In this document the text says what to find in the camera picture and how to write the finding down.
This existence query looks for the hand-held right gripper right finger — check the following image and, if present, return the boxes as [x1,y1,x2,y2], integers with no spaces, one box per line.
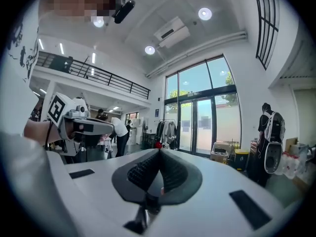
[159,149,189,195]

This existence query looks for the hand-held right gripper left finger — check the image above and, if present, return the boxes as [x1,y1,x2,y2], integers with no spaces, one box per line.
[126,149,161,194]

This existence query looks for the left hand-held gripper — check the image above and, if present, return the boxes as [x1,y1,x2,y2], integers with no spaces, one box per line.
[46,92,115,157]

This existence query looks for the person's left forearm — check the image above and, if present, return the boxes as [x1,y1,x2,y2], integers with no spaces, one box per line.
[23,119,62,147]

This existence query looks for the open cardboard box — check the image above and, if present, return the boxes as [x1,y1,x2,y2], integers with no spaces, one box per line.
[210,141,235,164]

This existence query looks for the clothes rack with garments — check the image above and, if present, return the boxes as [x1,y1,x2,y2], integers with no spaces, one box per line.
[155,118,178,150]

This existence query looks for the black mezzanine railing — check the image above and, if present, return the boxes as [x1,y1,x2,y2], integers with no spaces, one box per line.
[36,50,152,101]

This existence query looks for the black-framed glass entrance doors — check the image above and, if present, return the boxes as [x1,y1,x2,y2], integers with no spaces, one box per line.
[163,54,243,158]

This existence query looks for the yellow-lidded black bin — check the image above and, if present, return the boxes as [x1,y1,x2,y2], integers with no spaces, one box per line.
[233,149,251,171]

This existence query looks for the person's white printed shirt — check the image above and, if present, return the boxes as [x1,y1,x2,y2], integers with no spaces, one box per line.
[0,6,82,237]

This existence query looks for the white rounded device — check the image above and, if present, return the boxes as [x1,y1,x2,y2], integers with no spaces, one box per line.
[263,142,284,175]

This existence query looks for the pack of plastic bottles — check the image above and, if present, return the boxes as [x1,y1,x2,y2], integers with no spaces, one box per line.
[273,150,308,180]

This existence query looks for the plain cardboard box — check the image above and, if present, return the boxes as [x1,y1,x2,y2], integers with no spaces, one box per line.
[284,137,300,154]

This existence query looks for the white ceiling pipes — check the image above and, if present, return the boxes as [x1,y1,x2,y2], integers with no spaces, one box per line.
[145,30,248,79]

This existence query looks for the person's head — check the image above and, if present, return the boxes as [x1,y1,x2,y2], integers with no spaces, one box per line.
[38,0,117,23]

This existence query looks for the white ceiling air conditioner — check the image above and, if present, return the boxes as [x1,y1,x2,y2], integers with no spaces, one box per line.
[153,16,192,49]

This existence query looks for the black-framed grid window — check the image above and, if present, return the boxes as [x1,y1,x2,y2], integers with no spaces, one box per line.
[251,0,280,71]

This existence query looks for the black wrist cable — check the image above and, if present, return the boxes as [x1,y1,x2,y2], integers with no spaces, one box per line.
[43,120,54,150]

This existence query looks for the black head-mounted camera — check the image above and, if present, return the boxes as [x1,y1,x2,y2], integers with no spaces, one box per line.
[112,0,136,25]

